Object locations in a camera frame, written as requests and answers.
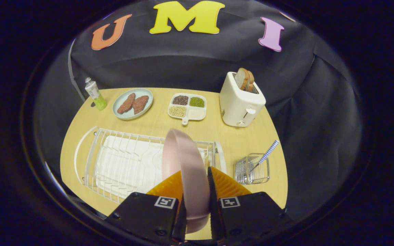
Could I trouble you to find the white toaster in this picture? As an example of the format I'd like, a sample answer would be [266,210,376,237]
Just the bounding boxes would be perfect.
[219,71,266,127]

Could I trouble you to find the white wire dish rack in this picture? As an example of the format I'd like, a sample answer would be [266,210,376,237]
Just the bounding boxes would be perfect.
[74,126,227,204]

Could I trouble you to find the brown meat piece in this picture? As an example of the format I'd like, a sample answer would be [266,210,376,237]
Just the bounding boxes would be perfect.
[117,93,136,114]
[132,95,149,114]

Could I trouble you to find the black backdrop cloth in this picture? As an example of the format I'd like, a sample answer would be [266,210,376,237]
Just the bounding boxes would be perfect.
[35,0,363,219]

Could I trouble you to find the metal wire basket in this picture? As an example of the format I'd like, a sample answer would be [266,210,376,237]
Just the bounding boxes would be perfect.
[234,153,270,185]

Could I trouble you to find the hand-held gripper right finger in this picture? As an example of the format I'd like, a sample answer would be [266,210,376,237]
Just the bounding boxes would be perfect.
[207,166,291,244]

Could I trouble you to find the white divided tray with beans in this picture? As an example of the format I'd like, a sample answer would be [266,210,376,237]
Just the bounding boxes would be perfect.
[168,93,207,126]

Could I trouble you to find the blue checked handle spoon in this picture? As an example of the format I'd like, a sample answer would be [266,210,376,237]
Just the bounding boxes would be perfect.
[250,140,280,173]

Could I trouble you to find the pink plate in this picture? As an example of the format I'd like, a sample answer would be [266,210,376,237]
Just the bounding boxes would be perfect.
[161,128,211,234]

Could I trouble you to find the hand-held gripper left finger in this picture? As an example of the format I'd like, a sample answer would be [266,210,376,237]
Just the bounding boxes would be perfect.
[105,170,187,245]

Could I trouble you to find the light blue plate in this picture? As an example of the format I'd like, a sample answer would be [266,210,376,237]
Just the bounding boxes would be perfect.
[112,88,154,120]

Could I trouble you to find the clear bottle with green liquid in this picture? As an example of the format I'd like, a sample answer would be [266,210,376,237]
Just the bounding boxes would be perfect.
[84,77,108,111]

